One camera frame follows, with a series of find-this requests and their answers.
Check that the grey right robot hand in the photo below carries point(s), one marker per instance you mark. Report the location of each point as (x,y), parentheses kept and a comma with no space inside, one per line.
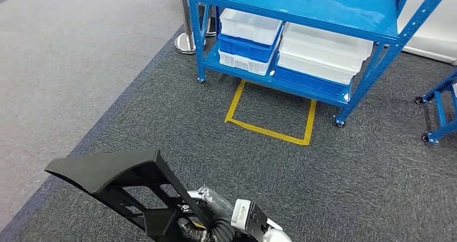
(217,206)

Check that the black plastic plate frame part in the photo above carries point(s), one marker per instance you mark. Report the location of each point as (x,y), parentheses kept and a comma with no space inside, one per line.
(100,169)

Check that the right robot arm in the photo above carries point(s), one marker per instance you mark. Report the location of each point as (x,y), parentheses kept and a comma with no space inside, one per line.
(223,233)

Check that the blue metal shelf rack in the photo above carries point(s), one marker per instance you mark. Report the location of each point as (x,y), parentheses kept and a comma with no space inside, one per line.
(285,4)

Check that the yellow floor tape square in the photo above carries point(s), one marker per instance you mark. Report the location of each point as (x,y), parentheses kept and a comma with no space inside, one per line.
(271,132)

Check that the small white plastic bin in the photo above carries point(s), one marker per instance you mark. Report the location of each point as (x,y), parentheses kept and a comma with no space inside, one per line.
(242,63)
(250,26)

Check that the large blue plastic bin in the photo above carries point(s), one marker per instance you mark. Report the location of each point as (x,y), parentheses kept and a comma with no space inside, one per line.
(307,83)

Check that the large white plastic bin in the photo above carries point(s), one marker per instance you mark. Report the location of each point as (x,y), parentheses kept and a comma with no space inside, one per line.
(325,42)
(317,67)

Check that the blue metal rack on casters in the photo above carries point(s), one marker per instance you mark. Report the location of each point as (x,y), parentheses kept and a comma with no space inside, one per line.
(440,108)

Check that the white car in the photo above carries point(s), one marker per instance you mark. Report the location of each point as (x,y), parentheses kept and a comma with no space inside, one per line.
(428,26)

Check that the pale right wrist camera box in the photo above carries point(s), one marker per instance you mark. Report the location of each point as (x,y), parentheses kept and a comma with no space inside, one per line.
(242,215)

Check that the chrome stanchion post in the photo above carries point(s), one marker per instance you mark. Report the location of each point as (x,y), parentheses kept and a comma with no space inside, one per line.
(211,32)
(184,44)

